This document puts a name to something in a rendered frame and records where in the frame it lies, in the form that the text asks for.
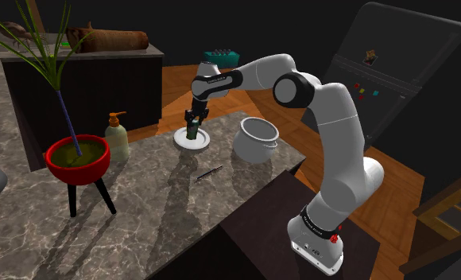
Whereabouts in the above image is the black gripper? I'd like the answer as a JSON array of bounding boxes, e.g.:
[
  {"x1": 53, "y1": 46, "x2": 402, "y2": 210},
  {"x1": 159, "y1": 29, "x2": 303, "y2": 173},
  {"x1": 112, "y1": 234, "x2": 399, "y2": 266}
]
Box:
[{"x1": 184, "y1": 96, "x2": 210, "y2": 127}]

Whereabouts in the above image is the dark green bottle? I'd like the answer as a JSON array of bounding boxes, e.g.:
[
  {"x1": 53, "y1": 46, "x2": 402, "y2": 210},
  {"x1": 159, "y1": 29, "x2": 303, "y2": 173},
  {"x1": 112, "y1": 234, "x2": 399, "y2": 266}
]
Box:
[{"x1": 187, "y1": 119, "x2": 200, "y2": 141}]

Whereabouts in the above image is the white round plate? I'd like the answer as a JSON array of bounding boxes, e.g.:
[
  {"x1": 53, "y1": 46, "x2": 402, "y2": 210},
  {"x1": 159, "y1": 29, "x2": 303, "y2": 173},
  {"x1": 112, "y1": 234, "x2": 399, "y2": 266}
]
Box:
[{"x1": 173, "y1": 126, "x2": 211, "y2": 151}]

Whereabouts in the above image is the dark blue pen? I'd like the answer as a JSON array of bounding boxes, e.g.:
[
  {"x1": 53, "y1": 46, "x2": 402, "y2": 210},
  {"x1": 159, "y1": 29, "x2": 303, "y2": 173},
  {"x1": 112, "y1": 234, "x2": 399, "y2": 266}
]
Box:
[{"x1": 195, "y1": 165, "x2": 224, "y2": 181}]

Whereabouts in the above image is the teal crate with bottles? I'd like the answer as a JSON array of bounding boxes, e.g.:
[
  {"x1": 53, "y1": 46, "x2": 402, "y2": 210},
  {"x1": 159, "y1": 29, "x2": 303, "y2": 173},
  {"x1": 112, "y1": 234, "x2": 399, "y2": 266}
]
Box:
[{"x1": 203, "y1": 49, "x2": 241, "y2": 69}]

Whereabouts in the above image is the white round pot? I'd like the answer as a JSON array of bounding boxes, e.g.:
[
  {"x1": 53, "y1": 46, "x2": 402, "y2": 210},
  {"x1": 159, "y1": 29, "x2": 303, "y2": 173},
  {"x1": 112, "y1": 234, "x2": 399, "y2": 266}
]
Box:
[{"x1": 232, "y1": 117, "x2": 281, "y2": 165}]

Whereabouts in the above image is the green soap dispenser bottle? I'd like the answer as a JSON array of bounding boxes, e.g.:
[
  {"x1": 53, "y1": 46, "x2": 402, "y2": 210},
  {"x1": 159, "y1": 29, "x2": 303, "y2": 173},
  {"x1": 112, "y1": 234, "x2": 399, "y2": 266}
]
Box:
[{"x1": 104, "y1": 111, "x2": 130, "y2": 163}]

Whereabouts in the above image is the dark kitchen counter cabinet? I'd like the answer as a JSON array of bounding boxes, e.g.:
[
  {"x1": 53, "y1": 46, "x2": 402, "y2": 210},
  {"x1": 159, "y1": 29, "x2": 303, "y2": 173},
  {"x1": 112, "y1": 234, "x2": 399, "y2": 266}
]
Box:
[{"x1": 0, "y1": 30, "x2": 165, "y2": 173}]

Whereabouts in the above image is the brown bread loaf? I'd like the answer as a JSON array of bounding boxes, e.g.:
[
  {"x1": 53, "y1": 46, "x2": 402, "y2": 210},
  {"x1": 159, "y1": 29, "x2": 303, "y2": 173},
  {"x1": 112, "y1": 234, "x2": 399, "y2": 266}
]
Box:
[{"x1": 65, "y1": 21, "x2": 150, "y2": 54}]

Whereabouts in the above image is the red potted plant on legs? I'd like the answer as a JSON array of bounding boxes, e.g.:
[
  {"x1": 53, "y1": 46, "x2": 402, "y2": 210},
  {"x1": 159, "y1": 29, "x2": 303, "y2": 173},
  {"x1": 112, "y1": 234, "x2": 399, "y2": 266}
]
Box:
[{"x1": 0, "y1": 0, "x2": 118, "y2": 218}]

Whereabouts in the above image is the dark robot stand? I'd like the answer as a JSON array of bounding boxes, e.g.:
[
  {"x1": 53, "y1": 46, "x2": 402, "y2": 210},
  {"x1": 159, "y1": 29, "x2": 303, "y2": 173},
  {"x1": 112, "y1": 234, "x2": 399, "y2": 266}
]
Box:
[{"x1": 149, "y1": 169, "x2": 382, "y2": 280}]

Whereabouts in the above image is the brown crab figure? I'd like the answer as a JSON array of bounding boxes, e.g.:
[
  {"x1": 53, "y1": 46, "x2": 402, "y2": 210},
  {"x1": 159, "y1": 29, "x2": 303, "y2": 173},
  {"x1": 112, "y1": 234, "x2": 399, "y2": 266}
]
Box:
[{"x1": 0, "y1": 21, "x2": 36, "y2": 50}]

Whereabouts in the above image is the dark refrigerator with magnets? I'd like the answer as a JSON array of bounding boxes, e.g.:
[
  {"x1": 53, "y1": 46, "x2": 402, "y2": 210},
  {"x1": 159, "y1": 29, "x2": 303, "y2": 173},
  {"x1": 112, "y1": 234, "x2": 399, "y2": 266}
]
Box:
[{"x1": 300, "y1": 1, "x2": 461, "y2": 151}]

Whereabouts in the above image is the wooden cabinet with dark panels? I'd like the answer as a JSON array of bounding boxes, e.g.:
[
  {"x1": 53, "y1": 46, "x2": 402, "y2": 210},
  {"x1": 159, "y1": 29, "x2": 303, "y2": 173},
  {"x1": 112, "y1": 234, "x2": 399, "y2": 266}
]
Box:
[{"x1": 398, "y1": 165, "x2": 461, "y2": 280}]

